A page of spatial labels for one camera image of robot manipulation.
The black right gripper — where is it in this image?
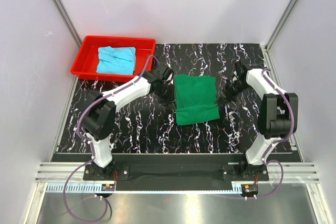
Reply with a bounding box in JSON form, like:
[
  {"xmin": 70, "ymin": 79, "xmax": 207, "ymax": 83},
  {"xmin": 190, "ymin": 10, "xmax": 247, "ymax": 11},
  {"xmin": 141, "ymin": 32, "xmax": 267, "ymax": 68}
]
[{"xmin": 214, "ymin": 79, "xmax": 250, "ymax": 106}]

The green t-shirt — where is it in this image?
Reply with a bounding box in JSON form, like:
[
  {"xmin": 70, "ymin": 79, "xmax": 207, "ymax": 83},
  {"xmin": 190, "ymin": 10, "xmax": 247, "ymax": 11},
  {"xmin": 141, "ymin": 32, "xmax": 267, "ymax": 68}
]
[{"xmin": 175, "ymin": 74, "xmax": 220, "ymax": 126}]

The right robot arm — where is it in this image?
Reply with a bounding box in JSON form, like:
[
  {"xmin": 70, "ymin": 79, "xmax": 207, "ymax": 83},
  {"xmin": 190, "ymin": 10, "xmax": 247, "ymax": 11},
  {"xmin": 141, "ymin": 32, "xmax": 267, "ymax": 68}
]
[{"xmin": 217, "ymin": 61, "xmax": 298, "ymax": 180}]

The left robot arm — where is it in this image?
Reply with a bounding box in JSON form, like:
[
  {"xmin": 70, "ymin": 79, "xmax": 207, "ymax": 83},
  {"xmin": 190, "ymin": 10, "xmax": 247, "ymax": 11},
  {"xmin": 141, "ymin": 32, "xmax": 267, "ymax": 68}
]
[{"xmin": 77, "ymin": 64, "xmax": 175, "ymax": 180}]

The blue folded t-shirt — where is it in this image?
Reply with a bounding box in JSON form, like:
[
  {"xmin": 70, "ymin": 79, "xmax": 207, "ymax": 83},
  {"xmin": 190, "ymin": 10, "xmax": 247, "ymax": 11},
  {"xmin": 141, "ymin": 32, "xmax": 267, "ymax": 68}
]
[{"xmin": 96, "ymin": 46, "xmax": 136, "ymax": 76}]

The red plastic bin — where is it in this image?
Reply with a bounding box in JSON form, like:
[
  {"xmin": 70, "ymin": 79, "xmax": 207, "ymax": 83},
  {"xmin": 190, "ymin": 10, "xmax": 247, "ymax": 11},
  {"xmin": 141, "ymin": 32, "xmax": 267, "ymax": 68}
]
[{"xmin": 70, "ymin": 36, "xmax": 156, "ymax": 82}]

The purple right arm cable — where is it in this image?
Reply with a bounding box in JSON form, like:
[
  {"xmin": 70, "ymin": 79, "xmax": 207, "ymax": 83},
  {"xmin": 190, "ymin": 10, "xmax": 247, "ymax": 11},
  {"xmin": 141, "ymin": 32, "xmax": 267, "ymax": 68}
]
[{"xmin": 209, "ymin": 68, "xmax": 293, "ymax": 199}]

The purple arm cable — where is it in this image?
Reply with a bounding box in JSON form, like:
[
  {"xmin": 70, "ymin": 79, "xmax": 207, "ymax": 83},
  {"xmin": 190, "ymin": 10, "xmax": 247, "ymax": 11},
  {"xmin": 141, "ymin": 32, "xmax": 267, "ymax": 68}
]
[
  {"xmin": 62, "ymin": 55, "xmax": 158, "ymax": 221},
  {"xmin": 209, "ymin": 68, "xmax": 293, "ymax": 199}
]

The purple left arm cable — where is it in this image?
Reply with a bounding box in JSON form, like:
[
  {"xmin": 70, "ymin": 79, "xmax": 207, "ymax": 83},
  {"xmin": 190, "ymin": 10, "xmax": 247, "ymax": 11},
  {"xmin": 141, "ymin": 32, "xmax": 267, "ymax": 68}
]
[{"xmin": 62, "ymin": 55, "xmax": 158, "ymax": 221}]

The aluminium frame post left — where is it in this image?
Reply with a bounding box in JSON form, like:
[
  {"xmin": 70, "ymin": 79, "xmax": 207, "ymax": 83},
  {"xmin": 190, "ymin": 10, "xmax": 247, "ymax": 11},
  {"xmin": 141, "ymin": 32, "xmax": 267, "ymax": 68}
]
[{"xmin": 52, "ymin": 0, "xmax": 82, "ymax": 48}]

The aluminium frame post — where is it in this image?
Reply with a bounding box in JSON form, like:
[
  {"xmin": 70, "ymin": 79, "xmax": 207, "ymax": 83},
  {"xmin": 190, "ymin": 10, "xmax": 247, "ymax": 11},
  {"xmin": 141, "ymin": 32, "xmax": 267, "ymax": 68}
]
[
  {"xmin": 52, "ymin": 0, "xmax": 82, "ymax": 48},
  {"xmin": 265, "ymin": 0, "xmax": 299, "ymax": 51}
]

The aluminium frame post right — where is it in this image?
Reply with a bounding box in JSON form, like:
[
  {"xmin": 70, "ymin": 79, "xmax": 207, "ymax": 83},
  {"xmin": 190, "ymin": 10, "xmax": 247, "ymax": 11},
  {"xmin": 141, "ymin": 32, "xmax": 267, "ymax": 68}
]
[{"xmin": 265, "ymin": 0, "xmax": 299, "ymax": 51}]

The aluminium front rail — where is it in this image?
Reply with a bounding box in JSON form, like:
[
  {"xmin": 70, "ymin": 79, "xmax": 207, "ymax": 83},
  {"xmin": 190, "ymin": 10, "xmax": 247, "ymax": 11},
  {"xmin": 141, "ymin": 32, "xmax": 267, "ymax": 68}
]
[{"xmin": 35, "ymin": 162, "xmax": 319, "ymax": 194}]

